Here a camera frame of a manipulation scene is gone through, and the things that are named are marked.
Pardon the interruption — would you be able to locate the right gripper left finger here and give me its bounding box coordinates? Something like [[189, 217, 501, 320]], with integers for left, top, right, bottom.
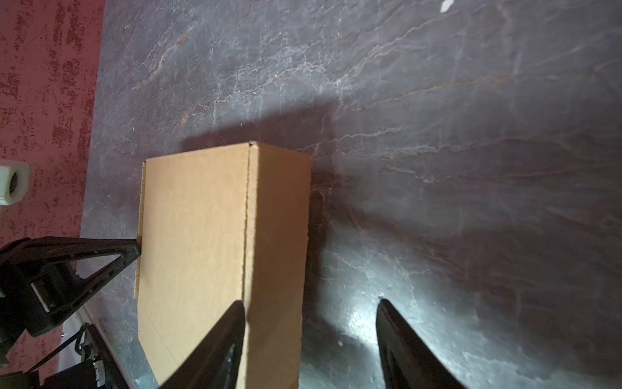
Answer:
[[161, 300, 246, 389]]

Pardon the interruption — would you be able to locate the brown cardboard box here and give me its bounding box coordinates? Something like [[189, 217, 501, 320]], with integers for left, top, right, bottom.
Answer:
[[136, 142, 312, 388]]

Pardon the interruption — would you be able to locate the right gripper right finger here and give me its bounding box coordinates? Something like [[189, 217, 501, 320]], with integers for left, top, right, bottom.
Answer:
[[376, 299, 464, 389]]

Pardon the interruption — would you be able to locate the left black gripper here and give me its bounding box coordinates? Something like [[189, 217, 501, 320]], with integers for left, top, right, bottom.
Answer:
[[1, 237, 141, 365]]

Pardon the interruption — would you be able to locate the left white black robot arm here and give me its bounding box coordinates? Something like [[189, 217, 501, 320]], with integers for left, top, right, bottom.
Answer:
[[1, 237, 141, 388]]

